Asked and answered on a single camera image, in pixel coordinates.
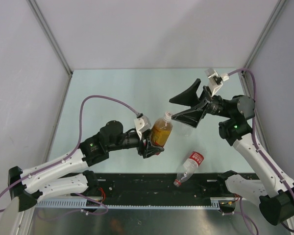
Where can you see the black mounting base rail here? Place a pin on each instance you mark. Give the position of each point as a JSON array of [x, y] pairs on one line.
[[202, 185]]

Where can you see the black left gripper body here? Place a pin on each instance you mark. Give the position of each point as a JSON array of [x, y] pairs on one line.
[[141, 147]]

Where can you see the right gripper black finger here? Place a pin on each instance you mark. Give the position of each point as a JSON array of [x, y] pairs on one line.
[[189, 96], [191, 116]]

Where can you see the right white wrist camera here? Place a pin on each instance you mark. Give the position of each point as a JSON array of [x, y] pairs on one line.
[[216, 81]]

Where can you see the left aluminium frame post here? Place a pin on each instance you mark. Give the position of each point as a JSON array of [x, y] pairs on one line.
[[40, 18]]

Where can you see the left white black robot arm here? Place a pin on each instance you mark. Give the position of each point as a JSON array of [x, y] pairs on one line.
[[69, 173]]

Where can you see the aluminium frame post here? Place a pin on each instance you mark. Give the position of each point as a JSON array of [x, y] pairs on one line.
[[266, 31], [40, 18]]

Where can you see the grey slotted cable duct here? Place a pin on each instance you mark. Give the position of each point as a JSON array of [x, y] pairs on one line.
[[155, 202]]

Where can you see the right aluminium frame post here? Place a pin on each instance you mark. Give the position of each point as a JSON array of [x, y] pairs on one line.
[[266, 31]]

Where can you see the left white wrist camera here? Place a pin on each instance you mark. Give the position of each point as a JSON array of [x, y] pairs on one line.
[[142, 124]]

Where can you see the clear unlabelled plastic bottle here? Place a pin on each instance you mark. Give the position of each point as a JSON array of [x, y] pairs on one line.
[[185, 130]]

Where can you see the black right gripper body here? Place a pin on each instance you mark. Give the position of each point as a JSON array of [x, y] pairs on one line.
[[215, 105]]

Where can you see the yellow tea bottle red label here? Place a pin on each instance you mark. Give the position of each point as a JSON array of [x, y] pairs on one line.
[[161, 131]]

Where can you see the red-labelled clear water bottle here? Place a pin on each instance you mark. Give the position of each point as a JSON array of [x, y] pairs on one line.
[[189, 166]]

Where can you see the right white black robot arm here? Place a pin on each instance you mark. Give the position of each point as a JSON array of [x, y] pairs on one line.
[[274, 195]]

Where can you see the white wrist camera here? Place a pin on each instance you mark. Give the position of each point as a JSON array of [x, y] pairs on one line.
[[216, 81], [142, 124]]

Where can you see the white tea bottle cap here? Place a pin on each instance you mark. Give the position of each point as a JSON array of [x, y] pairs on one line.
[[168, 115]]

